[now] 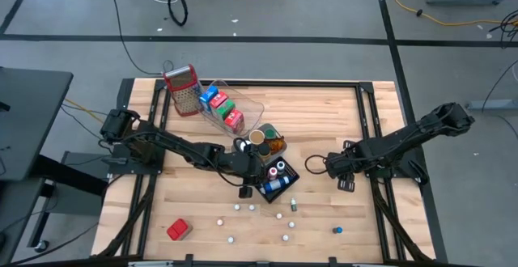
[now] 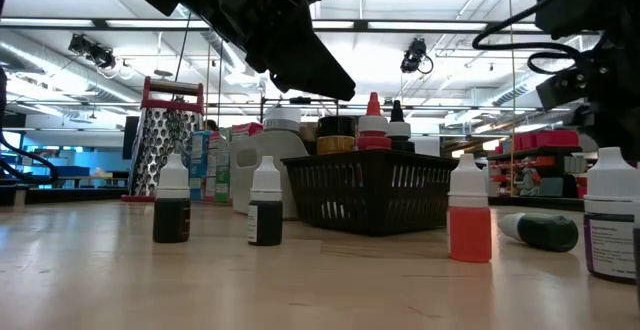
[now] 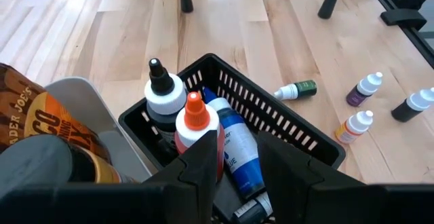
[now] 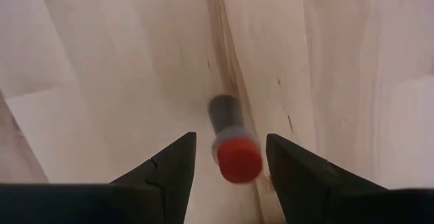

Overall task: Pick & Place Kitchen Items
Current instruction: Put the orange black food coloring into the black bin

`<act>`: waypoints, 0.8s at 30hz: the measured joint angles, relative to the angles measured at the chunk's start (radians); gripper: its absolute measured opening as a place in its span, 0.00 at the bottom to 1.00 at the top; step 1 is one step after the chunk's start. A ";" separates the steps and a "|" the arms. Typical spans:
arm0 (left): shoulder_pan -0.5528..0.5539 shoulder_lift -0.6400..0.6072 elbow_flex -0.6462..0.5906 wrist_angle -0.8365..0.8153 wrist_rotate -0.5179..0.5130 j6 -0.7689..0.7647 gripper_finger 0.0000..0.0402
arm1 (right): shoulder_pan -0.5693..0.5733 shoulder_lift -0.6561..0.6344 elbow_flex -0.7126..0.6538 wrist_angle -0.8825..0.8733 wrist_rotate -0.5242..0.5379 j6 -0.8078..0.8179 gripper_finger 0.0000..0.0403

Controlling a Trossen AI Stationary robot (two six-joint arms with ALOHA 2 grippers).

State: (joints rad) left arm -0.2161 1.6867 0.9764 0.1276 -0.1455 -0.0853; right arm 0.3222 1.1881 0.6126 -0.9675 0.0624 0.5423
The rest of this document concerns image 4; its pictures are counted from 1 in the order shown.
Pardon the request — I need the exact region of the red capped dark marker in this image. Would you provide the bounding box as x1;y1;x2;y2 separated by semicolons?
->
207;94;264;185

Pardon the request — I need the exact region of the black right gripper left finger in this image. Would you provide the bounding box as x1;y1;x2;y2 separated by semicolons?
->
110;132;197;224

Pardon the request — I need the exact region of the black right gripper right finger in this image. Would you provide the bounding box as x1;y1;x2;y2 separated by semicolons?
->
266;133;387;224

